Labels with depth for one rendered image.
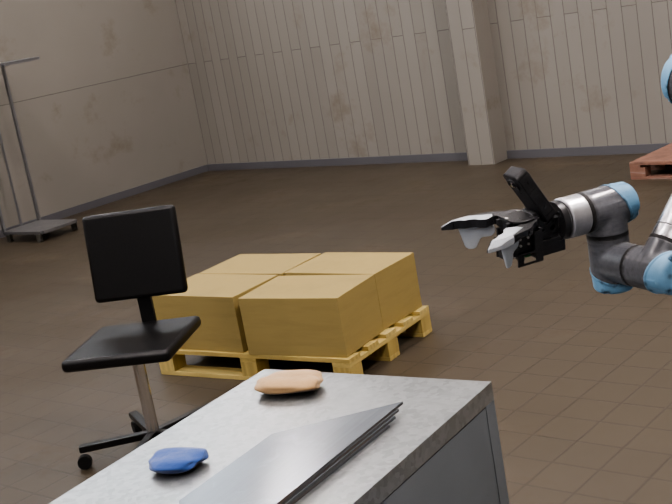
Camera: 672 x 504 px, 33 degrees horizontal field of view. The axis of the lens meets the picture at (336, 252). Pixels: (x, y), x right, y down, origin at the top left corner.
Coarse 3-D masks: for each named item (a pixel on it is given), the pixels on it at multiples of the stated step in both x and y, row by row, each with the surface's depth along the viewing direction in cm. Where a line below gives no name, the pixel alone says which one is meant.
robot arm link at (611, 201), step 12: (588, 192) 200; (600, 192) 200; (612, 192) 200; (624, 192) 201; (600, 204) 198; (612, 204) 199; (624, 204) 200; (636, 204) 201; (600, 216) 198; (612, 216) 199; (624, 216) 201; (636, 216) 203; (600, 228) 200; (612, 228) 200; (624, 228) 201
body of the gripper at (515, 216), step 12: (552, 204) 198; (504, 216) 195; (516, 216) 194; (528, 216) 194; (564, 216) 196; (504, 228) 195; (540, 228) 194; (552, 228) 200; (564, 228) 196; (528, 240) 195; (540, 240) 194; (552, 240) 198; (564, 240) 199; (516, 252) 194; (528, 252) 194; (540, 252) 195; (552, 252) 198; (528, 264) 194
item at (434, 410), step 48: (240, 384) 261; (336, 384) 250; (384, 384) 245; (432, 384) 240; (480, 384) 235; (192, 432) 237; (240, 432) 232; (384, 432) 219; (432, 432) 215; (96, 480) 221; (144, 480) 217; (192, 480) 213; (336, 480) 202; (384, 480) 200
